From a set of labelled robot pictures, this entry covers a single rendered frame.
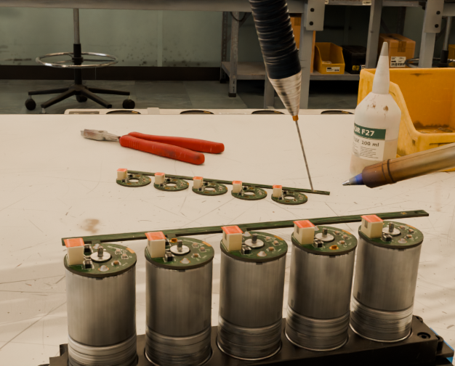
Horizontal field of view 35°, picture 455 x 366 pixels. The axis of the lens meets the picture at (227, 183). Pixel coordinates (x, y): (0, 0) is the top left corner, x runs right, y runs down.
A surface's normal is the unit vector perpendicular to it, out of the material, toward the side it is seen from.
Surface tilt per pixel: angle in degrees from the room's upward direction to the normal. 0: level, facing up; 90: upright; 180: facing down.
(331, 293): 90
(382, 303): 90
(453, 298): 0
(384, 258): 90
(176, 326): 90
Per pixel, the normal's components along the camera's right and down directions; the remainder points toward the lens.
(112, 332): 0.47, 0.30
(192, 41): 0.14, 0.33
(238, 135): 0.04, -0.94
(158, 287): -0.52, 0.26
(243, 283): -0.29, 0.31
